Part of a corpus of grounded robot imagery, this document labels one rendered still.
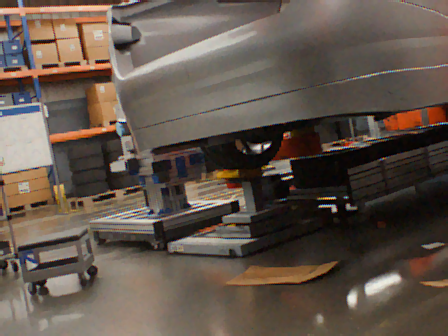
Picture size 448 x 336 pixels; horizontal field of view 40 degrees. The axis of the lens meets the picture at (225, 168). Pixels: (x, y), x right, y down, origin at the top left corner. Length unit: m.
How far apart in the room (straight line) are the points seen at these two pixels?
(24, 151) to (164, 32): 6.70
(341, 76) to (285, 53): 0.24
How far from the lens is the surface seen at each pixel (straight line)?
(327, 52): 2.37
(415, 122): 6.20
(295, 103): 2.50
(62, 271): 4.09
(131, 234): 5.16
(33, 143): 10.37
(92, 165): 11.57
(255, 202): 4.25
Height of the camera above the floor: 0.78
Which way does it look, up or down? 3 degrees down
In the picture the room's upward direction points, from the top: 11 degrees counter-clockwise
